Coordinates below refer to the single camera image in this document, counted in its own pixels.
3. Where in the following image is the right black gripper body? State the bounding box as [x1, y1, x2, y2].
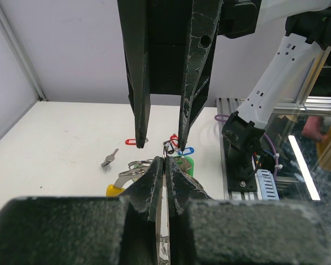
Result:
[147, 1, 261, 95]

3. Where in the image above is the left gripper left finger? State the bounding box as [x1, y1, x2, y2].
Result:
[0, 157, 163, 264]

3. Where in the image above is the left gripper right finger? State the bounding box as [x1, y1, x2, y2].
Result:
[165, 157, 331, 264]

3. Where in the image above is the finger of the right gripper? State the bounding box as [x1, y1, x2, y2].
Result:
[118, 1, 151, 149]
[178, 1, 223, 151]

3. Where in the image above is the metal keyring with yellow handle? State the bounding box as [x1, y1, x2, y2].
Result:
[106, 140, 207, 199]

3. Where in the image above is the green tag key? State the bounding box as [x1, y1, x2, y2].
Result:
[128, 160, 151, 182]
[174, 156, 194, 177]

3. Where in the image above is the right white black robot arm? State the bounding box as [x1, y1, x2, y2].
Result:
[118, 1, 331, 191]

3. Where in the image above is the black tag key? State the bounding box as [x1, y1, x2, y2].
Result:
[101, 149, 119, 167]

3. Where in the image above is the blue tag key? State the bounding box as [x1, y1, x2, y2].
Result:
[178, 147, 195, 156]

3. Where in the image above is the red outline tag key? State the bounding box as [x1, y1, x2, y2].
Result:
[125, 139, 137, 146]

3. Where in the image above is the white slotted cable duct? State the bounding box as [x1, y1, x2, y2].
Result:
[257, 169, 280, 201]

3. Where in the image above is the aluminium mounting rail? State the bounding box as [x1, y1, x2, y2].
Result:
[215, 97, 331, 207]

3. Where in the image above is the right aluminium frame post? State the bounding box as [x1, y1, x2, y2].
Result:
[0, 1, 48, 101]

